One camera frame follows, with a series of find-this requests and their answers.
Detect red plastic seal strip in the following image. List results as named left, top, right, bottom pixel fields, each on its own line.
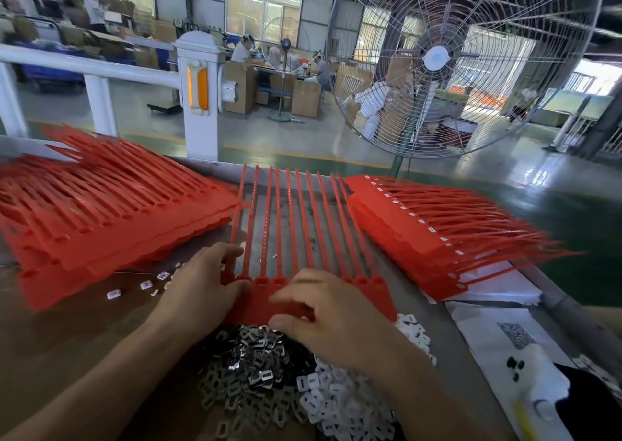
left=221, top=164, right=397, bottom=326

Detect orange reflector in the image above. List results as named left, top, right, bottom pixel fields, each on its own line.
left=187, top=65, right=211, bottom=114

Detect scattered white clips group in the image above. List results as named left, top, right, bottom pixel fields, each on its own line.
left=106, top=262, right=183, bottom=301

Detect blue crates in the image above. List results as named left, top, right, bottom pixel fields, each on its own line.
left=22, top=40, right=88, bottom=94

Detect grey metal pipe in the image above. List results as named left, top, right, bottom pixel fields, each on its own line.
left=519, top=260, right=622, bottom=376

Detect tall cardboard box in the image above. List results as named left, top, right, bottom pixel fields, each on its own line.
left=223, top=61, right=259, bottom=116

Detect person's left hand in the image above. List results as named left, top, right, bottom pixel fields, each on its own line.
left=160, top=242, right=253, bottom=342

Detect pile of metal clips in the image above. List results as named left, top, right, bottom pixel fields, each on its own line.
left=196, top=323, right=317, bottom=439

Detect small pedestal fan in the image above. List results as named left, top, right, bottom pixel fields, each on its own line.
left=262, top=15, right=312, bottom=125

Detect stack of unfilled red seals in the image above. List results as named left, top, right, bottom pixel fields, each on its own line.
left=0, top=125, right=246, bottom=311

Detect person's right forearm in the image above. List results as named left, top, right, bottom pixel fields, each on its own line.
left=374, top=341, right=491, bottom=441

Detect black cloth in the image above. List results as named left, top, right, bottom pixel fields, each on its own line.
left=553, top=362, right=622, bottom=441

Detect white printed paper sheet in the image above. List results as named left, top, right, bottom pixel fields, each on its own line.
left=444, top=300, right=581, bottom=441

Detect stack of clipped red seals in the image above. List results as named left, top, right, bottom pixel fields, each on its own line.
left=342, top=173, right=584, bottom=302

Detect white railing with post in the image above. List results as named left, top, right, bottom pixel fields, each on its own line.
left=0, top=30, right=229, bottom=163

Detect person's left forearm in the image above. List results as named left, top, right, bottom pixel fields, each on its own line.
left=0, top=309, right=195, bottom=441

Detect large metal floor fan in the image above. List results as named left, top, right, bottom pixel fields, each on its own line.
left=325, top=0, right=606, bottom=180

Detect person's right hand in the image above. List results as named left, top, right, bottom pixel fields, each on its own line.
left=268, top=268, right=418, bottom=384

